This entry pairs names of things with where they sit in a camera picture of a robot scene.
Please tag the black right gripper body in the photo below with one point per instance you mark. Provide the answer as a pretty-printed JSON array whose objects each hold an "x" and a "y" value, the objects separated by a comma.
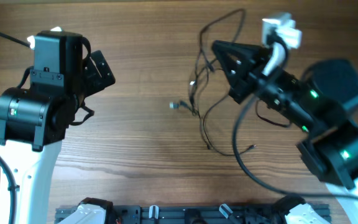
[{"x": 259, "y": 83}]

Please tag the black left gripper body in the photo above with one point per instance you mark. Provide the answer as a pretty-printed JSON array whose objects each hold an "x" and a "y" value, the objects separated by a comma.
[{"x": 93, "y": 82}]

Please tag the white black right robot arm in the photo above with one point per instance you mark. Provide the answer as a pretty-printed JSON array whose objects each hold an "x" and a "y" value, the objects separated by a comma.
[{"x": 320, "y": 103}]

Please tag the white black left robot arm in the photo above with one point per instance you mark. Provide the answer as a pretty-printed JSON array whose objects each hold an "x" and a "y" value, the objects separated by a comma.
[{"x": 34, "y": 120}]

